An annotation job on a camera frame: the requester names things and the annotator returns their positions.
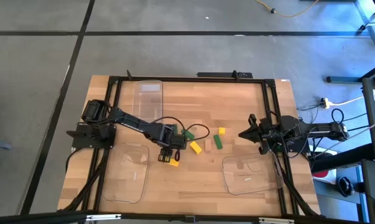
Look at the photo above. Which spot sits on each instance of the yellow cube block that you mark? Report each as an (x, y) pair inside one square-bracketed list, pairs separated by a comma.
[(174, 162), (221, 131)]

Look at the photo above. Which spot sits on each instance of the natural wood block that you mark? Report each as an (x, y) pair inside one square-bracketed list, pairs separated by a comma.
[(208, 145)]

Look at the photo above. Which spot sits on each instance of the black headphones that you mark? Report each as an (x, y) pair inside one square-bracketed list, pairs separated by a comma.
[(344, 186)]

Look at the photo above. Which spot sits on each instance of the white power strip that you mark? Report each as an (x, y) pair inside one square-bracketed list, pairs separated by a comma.
[(325, 103)]

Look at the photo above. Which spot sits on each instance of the dark floor bar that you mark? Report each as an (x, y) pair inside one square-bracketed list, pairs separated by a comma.
[(343, 79)]

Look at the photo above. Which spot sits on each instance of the clear plastic bin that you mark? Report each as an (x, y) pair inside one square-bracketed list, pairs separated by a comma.
[(253, 177), (126, 177)]

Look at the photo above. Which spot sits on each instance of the black workbench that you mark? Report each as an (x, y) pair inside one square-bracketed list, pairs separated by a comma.
[(369, 112)]

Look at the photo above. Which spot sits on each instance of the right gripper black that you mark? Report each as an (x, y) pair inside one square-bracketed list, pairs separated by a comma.
[(267, 132)]

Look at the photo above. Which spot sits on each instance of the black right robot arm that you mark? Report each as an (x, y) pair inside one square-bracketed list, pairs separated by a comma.
[(318, 129)]

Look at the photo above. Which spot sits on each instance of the red round object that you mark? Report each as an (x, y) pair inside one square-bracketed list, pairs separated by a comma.
[(319, 174)]

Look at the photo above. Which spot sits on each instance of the silver bracket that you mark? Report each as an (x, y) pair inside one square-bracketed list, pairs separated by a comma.
[(103, 217), (276, 220)]

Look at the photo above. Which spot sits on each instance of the black diagonal beam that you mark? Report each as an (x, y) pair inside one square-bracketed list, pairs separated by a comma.
[(340, 158)]

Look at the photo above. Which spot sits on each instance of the clear bin with white label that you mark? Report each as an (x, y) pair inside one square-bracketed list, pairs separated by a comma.
[(147, 96)]

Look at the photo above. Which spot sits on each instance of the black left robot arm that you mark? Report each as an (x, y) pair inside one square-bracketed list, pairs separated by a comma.
[(128, 119)]

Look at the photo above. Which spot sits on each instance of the black bar behind table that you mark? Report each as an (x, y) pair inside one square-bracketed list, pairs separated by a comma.
[(218, 74)]

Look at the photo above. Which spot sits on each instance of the black aluminium table frame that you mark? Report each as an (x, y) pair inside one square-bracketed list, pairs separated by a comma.
[(190, 79)]

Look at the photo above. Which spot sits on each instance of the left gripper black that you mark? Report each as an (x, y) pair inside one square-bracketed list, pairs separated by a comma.
[(175, 141)]

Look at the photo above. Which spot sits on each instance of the black overhead beam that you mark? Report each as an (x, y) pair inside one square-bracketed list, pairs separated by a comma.
[(35, 217)]

